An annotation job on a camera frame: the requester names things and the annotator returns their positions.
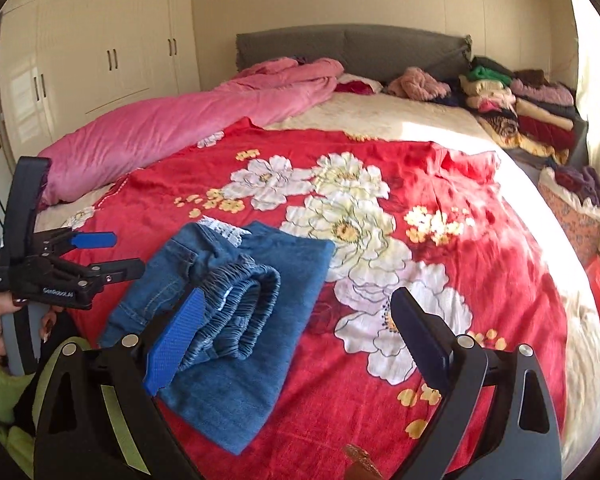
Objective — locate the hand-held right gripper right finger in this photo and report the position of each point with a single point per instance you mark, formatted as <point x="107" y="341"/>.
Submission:
<point x="420" y="345"/>

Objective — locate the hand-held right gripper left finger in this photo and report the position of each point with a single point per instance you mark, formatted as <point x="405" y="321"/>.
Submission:
<point x="177" y="340"/>

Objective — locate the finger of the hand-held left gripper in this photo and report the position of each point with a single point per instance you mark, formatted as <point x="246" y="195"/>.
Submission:
<point x="125" y="269"/>
<point x="95" y="240"/>

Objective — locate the blue denim pants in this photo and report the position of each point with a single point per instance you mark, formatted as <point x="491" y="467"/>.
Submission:
<point x="280" y="285"/>

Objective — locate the red floral blanket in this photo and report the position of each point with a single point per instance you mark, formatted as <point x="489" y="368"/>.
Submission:
<point x="480" y="270"/>

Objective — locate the pink quilt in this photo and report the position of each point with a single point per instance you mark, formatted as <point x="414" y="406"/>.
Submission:
<point x="155" y="130"/>

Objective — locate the brown glittery object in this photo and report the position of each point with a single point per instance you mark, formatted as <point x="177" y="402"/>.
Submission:
<point x="362" y="462"/>

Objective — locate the floral fabric basket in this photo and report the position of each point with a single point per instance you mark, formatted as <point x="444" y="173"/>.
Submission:
<point x="575" y="235"/>

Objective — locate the white wardrobe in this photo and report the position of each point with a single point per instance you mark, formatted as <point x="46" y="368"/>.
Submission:
<point x="105" y="35"/>

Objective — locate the purple clothes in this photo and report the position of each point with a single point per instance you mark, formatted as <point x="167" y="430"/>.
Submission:
<point x="580" y="185"/>

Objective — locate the pile of folded clothes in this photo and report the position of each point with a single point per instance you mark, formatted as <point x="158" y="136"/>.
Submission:
<point x="530" y="110"/>

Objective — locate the pink fuzzy garment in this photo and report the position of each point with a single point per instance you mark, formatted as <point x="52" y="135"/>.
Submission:
<point x="420" y="85"/>

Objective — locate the dark red cloth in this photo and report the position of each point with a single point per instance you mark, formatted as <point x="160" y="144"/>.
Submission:
<point x="352" y="87"/>

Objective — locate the grey headboard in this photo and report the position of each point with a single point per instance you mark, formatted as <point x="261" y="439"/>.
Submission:
<point x="380" y="45"/>

